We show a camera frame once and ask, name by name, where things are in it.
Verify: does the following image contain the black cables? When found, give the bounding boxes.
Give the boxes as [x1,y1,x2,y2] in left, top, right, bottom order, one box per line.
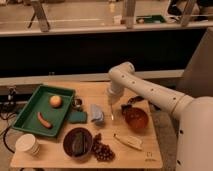
[0,85,21,154]

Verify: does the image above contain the silver fork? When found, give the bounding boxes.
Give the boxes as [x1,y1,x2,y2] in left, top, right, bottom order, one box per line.
[110,104,114,121]

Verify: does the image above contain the yellow-red apple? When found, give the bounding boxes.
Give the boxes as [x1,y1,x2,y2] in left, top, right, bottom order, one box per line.
[49,95,62,108]

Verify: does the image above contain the small metal cup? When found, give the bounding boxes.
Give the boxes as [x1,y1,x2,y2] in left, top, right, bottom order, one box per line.
[72,98,82,110]

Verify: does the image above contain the orange sausage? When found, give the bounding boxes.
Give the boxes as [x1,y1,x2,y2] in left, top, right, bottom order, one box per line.
[37,112,52,129]

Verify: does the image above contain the green sponge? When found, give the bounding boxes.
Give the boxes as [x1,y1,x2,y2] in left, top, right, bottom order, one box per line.
[68,111,87,124]

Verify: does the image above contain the blue crumpled cloth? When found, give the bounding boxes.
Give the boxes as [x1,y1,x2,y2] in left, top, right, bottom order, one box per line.
[91,104,104,126]

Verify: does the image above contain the white paper cup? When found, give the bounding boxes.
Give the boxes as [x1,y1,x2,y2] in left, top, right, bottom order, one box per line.
[15,134,40,155]

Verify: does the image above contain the dark purple bowl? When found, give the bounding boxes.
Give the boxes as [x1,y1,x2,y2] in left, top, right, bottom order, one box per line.
[63,127,93,160]

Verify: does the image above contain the peeled banana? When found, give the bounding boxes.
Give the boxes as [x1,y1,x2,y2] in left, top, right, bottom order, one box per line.
[113,134,142,150]

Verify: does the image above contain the black measuring scoop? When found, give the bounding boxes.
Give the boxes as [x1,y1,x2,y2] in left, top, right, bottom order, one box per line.
[121,96,144,115]

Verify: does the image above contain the bunch of dark grapes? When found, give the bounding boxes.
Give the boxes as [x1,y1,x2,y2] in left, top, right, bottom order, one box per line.
[92,134,115,162]

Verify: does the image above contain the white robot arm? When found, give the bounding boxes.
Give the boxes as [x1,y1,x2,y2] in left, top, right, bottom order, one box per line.
[107,62,213,171]

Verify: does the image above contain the green plastic tray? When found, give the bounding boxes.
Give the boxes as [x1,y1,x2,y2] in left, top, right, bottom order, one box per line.
[12,85,75,137]

